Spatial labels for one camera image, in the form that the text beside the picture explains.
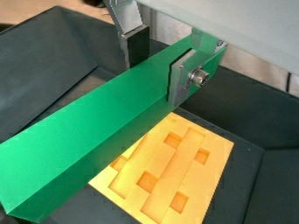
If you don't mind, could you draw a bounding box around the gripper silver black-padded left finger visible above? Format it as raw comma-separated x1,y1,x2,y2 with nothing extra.
103,0,150,68

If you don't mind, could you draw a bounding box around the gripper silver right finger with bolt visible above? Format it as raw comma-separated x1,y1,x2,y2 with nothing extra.
167,27,229,108

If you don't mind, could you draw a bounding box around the long green block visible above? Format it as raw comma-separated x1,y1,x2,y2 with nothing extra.
0,35,229,224

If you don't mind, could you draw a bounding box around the yellow slotted board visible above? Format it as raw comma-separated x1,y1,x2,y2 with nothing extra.
90,113,234,224

